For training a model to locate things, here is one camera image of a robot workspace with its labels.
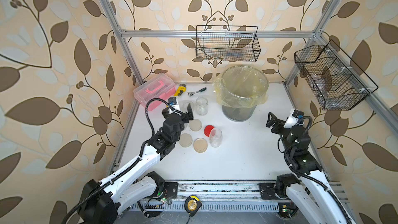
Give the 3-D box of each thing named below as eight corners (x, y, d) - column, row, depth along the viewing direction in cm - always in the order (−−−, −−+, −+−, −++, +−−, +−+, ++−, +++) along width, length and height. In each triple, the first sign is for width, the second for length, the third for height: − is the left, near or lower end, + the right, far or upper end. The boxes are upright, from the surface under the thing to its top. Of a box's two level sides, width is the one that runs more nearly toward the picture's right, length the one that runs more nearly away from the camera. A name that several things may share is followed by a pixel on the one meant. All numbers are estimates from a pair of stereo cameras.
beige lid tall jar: (196, 115, 103) (195, 106, 95) (196, 105, 108) (196, 96, 100) (208, 115, 103) (208, 106, 95) (208, 105, 108) (208, 96, 100)
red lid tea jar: (209, 147, 90) (210, 139, 82) (209, 137, 95) (210, 128, 86) (221, 147, 90) (223, 139, 82) (220, 137, 95) (222, 128, 86)
